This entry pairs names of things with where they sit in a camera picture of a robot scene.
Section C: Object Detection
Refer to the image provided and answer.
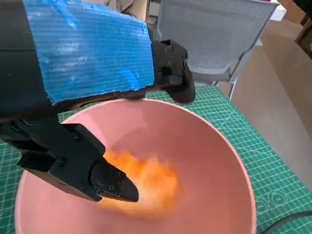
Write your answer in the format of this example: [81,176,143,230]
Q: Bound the dark wooden crate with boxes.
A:
[294,17,312,59]

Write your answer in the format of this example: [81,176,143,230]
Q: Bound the orange toy bread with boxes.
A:
[101,148,180,215]

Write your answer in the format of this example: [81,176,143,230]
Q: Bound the green cutting mat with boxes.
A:
[0,82,312,234]

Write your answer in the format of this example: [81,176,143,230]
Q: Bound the grey mesh chair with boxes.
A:
[156,0,285,101]

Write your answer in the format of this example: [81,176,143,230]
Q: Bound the pink bowl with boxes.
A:
[14,98,256,234]

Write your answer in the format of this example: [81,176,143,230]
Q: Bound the long black cable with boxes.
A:
[264,211,312,234]

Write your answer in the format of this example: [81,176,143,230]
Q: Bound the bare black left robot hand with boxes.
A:
[0,0,197,203]

